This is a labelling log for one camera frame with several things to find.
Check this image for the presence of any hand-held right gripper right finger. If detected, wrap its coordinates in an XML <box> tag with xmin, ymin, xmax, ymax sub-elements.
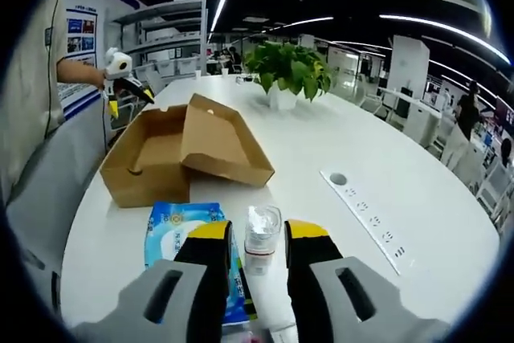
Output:
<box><xmin>284</xmin><ymin>218</ymin><xmax>451</xmax><ymax>343</ymax></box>

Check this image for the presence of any person's light shirt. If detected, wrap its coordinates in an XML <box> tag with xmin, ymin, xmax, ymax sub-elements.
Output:
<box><xmin>0</xmin><ymin>0</ymin><xmax>67</xmax><ymax>207</ymax></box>

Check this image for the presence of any grey metal shelf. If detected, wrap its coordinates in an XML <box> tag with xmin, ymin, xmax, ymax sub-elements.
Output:
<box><xmin>112</xmin><ymin>0</ymin><xmax>210</xmax><ymax>79</ymax></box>

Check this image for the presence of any table power socket strip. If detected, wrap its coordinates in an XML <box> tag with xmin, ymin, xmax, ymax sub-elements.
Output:
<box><xmin>319</xmin><ymin>165</ymin><xmax>406</xmax><ymax>276</ymax></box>

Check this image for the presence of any blue soft wipes packet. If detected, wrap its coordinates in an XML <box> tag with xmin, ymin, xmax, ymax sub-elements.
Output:
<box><xmin>143</xmin><ymin>200</ymin><xmax>248</xmax><ymax>326</ymax></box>

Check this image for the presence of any small clear plastic bottle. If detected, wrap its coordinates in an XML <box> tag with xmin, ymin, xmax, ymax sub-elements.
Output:
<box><xmin>243</xmin><ymin>204</ymin><xmax>283</xmax><ymax>278</ymax></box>

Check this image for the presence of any white square pillar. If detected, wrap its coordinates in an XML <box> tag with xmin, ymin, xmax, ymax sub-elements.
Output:
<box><xmin>391</xmin><ymin>35</ymin><xmax>430</xmax><ymax>91</ymax></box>

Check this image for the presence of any blue framed wall poster board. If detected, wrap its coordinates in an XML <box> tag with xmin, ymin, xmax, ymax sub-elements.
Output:
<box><xmin>55</xmin><ymin>0</ymin><xmax>149</xmax><ymax>119</ymax></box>

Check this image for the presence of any ceiling light strip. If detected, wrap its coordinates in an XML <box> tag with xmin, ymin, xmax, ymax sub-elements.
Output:
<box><xmin>379</xmin><ymin>13</ymin><xmax>511</xmax><ymax>65</ymax></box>

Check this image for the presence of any white low cabinet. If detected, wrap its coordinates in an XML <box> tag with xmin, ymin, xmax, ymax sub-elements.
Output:
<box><xmin>403</xmin><ymin>100</ymin><xmax>443</xmax><ymax>147</ymax></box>

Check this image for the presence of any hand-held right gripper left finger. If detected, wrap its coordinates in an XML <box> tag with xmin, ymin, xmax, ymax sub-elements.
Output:
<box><xmin>74</xmin><ymin>220</ymin><xmax>235</xmax><ymax>343</ymax></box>

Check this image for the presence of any green plant in white pot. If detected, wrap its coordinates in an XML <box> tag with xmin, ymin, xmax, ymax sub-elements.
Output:
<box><xmin>243</xmin><ymin>41</ymin><xmax>334</xmax><ymax>110</ymax></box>

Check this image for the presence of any brown cardboard shoe box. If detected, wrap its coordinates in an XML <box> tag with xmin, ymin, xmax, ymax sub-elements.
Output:
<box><xmin>99</xmin><ymin>92</ymin><xmax>276</xmax><ymax>210</ymax></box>

